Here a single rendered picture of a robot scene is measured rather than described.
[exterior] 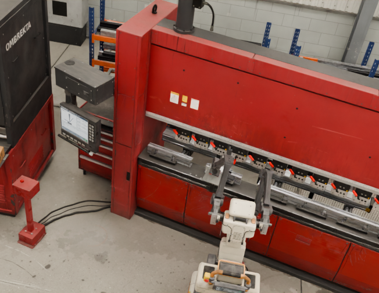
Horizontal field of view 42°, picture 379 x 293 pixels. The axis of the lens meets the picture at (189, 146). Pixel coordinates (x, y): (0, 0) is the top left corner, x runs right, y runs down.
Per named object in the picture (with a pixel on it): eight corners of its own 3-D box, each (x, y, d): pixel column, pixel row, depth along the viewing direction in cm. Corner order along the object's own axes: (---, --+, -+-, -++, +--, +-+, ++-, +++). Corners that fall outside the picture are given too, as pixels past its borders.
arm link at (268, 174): (265, 164, 446) (275, 167, 448) (259, 170, 458) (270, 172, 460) (261, 211, 427) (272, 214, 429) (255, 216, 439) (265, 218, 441)
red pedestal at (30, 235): (16, 242, 528) (8, 185, 477) (31, 227, 546) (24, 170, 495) (32, 249, 523) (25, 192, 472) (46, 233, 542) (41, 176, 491)
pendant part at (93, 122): (60, 134, 481) (59, 103, 459) (69, 128, 489) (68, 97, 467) (95, 154, 464) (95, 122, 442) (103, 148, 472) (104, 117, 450)
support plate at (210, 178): (201, 179, 491) (201, 179, 490) (210, 164, 511) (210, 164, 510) (218, 186, 487) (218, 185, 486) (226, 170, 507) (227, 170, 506)
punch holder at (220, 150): (211, 152, 497) (214, 139, 487) (214, 147, 504) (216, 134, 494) (225, 157, 494) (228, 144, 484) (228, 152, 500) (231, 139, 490)
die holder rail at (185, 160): (147, 152, 533) (147, 145, 527) (149, 149, 537) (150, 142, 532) (189, 167, 522) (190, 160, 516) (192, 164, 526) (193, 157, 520)
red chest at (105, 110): (78, 176, 618) (76, 110, 557) (98, 154, 656) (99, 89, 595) (113, 189, 607) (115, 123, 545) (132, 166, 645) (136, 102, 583)
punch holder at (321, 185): (308, 186, 475) (313, 173, 464) (310, 181, 481) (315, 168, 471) (324, 191, 471) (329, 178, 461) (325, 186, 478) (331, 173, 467)
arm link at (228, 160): (224, 157, 422) (236, 159, 424) (222, 153, 435) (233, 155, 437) (210, 205, 431) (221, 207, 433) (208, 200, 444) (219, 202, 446)
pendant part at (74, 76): (57, 140, 494) (52, 65, 442) (75, 130, 511) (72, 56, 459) (95, 163, 475) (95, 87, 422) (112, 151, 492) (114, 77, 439)
